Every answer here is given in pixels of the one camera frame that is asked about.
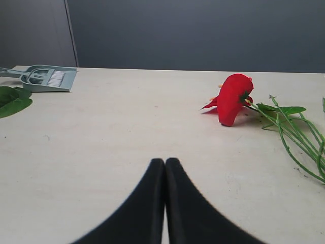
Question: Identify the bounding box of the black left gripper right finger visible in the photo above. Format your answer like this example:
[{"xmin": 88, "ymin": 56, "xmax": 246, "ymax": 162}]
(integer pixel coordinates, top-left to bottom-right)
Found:
[{"xmin": 165, "ymin": 158, "xmax": 262, "ymax": 244}]

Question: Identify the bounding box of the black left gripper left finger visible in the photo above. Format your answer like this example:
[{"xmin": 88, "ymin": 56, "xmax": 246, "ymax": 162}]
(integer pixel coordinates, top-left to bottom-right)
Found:
[{"xmin": 74, "ymin": 158, "xmax": 166, "ymax": 244}]

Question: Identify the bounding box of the red artificial flower with stems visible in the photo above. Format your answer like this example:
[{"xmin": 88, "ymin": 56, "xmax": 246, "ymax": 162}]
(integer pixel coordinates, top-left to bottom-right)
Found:
[{"xmin": 202, "ymin": 73, "xmax": 324, "ymax": 184}]

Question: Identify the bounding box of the loose green leaf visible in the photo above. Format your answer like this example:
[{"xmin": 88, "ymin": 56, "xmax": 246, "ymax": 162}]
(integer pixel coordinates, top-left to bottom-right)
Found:
[{"xmin": 1, "ymin": 86, "xmax": 33, "ymax": 118}]

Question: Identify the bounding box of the grey-green dustpan with brush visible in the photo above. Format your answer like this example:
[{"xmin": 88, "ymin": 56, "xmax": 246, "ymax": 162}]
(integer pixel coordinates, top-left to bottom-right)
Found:
[{"xmin": 1, "ymin": 65, "xmax": 77, "ymax": 93}]

